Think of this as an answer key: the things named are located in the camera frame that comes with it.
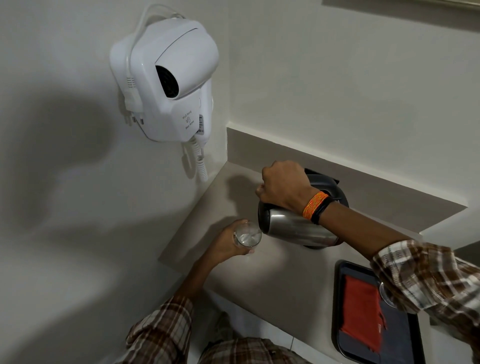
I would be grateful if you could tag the person's right hand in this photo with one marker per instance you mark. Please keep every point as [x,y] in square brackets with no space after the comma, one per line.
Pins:
[287,185]

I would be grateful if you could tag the person's left hand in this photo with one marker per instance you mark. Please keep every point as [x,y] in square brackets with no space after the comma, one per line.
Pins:
[224,243]

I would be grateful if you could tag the person's left thumb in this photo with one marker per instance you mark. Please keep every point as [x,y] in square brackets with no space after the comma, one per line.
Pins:
[238,225]

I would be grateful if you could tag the person's right fingers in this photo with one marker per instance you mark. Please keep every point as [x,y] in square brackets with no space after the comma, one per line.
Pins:
[260,192]

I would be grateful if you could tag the clear drinking glass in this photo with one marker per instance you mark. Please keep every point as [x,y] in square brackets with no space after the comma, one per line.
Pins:
[248,235]
[386,295]

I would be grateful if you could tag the steel electric kettle black lid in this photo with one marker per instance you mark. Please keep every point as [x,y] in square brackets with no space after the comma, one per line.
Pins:
[296,227]

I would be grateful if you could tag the person's right forearm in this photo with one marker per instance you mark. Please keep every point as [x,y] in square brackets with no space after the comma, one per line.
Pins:
[360,234]

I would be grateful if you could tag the person's left forearm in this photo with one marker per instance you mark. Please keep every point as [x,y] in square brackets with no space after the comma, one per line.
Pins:
[187,281]

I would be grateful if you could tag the orange thread wristband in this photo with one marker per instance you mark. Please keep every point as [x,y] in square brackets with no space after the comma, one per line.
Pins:
[314,205]

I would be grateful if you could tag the black wristband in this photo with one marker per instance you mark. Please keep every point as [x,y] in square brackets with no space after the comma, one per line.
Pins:
[322,210]

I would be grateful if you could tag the grey shoe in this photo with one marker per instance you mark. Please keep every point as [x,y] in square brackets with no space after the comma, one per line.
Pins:
[226,325]

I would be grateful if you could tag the brown plaid shirt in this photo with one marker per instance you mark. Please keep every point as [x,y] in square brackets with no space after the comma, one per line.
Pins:
[249,352]

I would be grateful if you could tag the red folded cloth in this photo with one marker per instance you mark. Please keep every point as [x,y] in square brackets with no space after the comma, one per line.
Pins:
[362,313]

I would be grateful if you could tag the black serving tray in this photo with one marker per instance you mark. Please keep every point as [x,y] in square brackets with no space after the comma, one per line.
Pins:
[397,337]

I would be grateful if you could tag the white wall-mounted hair dryer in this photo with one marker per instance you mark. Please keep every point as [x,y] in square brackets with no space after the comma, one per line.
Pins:
[176,75]

